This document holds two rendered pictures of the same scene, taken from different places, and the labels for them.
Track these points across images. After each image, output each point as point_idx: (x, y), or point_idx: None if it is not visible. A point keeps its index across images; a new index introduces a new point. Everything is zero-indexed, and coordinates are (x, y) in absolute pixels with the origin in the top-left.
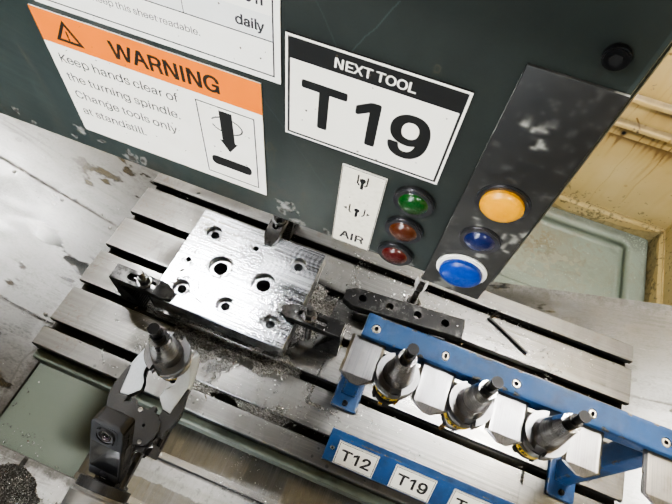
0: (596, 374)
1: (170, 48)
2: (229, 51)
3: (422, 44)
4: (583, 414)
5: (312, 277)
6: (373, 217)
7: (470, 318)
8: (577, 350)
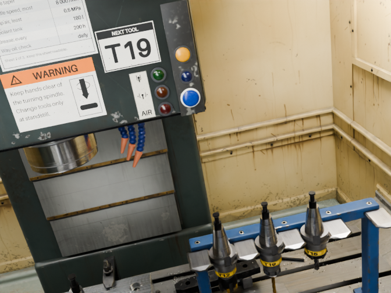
0: (348, 247)
1: (57, 62)
2: (78, 50)
3: (132, 14)
4: (310, 192)
5: (149, 287)
6: (149, 93)
7: (260, 263)
8: (329, 243)
